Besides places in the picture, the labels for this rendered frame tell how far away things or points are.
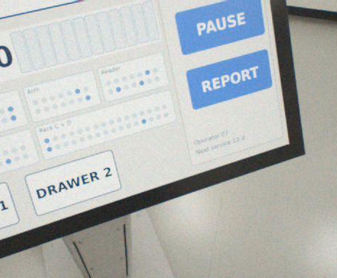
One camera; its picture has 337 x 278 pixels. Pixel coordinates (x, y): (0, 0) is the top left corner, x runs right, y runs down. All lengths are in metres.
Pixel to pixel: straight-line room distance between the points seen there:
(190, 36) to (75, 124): 0.15
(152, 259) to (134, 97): 1.03
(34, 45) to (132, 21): 0.10
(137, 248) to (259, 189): 0.61
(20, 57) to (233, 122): 0.24
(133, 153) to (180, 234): 1.06
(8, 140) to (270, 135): 0.29
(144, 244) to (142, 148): 1.00
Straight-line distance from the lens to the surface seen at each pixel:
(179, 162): 0.35
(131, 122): 0.32
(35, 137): 0.31
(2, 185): 0.33
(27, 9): 0.31
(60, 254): 1.32
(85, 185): 0.33
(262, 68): 0.38
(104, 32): 0.31
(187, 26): 0.34
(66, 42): 0.30
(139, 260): 1.29
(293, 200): 1.58
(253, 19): 0.38
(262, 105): 0.39
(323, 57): 2.31
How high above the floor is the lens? 1.29
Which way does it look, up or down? 50 degrees down
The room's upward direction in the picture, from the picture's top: 5 degrees counter-clockwise
